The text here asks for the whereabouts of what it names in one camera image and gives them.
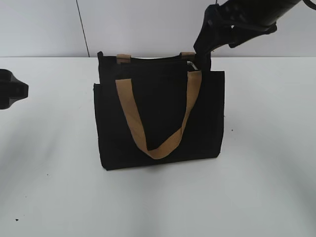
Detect silver zipper pull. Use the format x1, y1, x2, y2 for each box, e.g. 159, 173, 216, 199
187, 61, 199, 72

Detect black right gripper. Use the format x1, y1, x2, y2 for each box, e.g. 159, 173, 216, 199
194, 0, 277, 67

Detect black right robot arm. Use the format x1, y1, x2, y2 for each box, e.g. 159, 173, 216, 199
194, 0, 299, 60

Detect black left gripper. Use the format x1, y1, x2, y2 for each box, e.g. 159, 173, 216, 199
0, 69, 29, 110

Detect black cable on wall left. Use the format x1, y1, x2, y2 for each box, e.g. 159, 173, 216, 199
77, 0, 91, 58

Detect black tote bag tan handles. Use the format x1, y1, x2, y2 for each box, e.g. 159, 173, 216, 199
93, 52, 225, 170

